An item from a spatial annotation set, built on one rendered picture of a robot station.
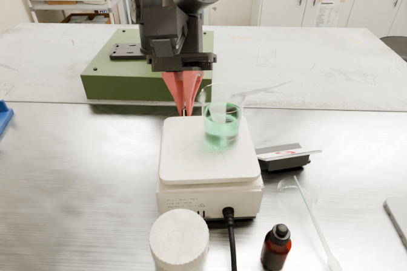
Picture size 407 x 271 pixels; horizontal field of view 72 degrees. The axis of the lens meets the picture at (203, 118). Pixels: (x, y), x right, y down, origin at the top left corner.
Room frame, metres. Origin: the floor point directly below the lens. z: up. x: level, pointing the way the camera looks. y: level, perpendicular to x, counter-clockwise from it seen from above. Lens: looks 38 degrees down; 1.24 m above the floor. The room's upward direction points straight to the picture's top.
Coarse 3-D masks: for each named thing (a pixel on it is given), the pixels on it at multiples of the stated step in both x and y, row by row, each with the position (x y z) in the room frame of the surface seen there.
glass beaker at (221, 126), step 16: (208, 96) 0.29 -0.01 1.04; (224, 96) 0.30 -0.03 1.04; (240, 96) 0.28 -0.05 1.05; (208, 112) 0.26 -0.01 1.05; (224, 112) 0.25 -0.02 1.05; (240, 112) 0.26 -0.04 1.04; (208, 128) 0.26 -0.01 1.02; (224, 128) 0.25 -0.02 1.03; (240, 128) 0.27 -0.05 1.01; (208, 144) 0.26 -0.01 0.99; (224, 144) 0.25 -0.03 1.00
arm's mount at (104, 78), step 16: (128, 32) 0.74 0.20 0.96; (208, 32) 0.74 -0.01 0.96; (208, 48) 0.63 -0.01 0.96; (96, 64) 0.55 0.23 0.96; (112, 64) 0.55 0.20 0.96; (128, 64) 0.55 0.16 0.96; (144, 64) 0.55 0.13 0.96; (96, 80) 0.50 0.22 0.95; (112, 80) 0.50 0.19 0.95; (128, 80) 0.49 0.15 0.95; (144, 80) 0.49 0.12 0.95; (160, 80) 0.49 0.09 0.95; (208, 80) 0.49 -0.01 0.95; (96, 96) 0.50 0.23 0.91; (112, 96) 0.50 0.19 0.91; (128, 96) 0.50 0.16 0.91; (144, 96) 0.49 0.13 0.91; (160, 96) 0.49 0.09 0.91
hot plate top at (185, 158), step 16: (176, 128) 0.30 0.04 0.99; (192, 128) 0.30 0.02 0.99; (176, 144) 0.26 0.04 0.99; (192, 144) 0.26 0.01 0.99; (240, 144) 0.26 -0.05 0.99; (160, 160) 0.24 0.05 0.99; (176, 160) 0.24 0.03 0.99; (192, 160) 0.24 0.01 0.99; (208, 160) 0.24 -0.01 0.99; (224, 160) 0.24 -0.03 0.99; (240, 160) 0.24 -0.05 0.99; (256, 160) 0.24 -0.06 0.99; (160, 176) 0.21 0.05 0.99; (176, 176) 0.21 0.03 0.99; (192, 176) 0.21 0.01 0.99; (208, 176) 0.21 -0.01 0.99; (224, 176) 0.21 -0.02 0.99; (240, 176) 0.21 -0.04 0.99; (256, 176) 0.21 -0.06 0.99
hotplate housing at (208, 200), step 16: (160, 144) 0.29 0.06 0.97; (160, 192) 0.21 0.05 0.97; (176, 192) 0.21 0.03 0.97; (192, 192) 0.21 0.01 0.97; (208, 192) 0.21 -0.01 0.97; (224, 192) 0.21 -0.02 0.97; (240, 192) 0.21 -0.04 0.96; (256, 192) 0.21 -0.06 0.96; (160, 208) 0.21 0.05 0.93; (176, 208) 0.20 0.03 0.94; (192, 208) 0.20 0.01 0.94; (208, 208) 0.20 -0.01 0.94; (224, 208) 0.20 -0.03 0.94; (240, 208) 0.21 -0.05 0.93; (256, 208) 0.21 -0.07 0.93
